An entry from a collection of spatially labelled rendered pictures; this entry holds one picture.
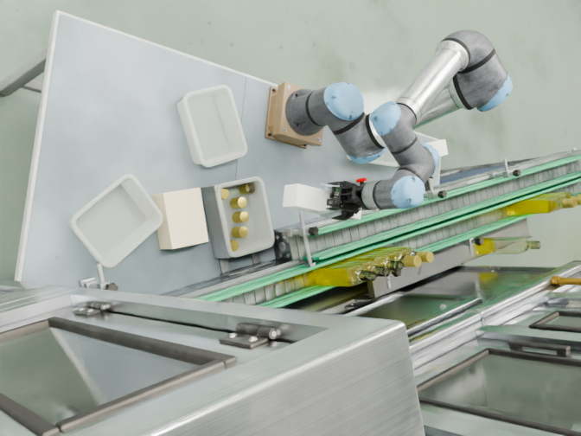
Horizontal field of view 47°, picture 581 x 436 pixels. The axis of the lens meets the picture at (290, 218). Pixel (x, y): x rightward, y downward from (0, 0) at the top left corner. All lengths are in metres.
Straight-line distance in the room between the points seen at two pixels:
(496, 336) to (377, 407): 1.24
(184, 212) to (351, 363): 1.44
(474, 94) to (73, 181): 1.12
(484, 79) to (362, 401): 1.47
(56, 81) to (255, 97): 0.64
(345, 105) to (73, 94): 0.77
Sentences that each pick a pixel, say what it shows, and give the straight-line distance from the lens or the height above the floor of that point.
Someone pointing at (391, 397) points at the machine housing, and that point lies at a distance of 0.57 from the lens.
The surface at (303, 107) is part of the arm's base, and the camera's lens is 2.11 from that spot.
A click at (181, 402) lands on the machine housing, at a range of 0.48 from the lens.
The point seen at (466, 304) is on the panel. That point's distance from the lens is 1.97.
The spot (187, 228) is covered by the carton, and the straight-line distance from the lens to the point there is 1.94.
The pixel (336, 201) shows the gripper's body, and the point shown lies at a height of 1.22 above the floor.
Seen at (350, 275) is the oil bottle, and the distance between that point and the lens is 1.96.
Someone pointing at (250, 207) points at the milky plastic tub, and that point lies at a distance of 2.12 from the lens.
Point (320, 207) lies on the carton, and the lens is 1.85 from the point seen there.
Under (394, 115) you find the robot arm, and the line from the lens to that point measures 1.63.
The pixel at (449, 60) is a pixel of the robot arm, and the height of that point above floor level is 1.42.
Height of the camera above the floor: 2.52
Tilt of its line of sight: 52 degrees down
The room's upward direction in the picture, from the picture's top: 86 degrees clockwise
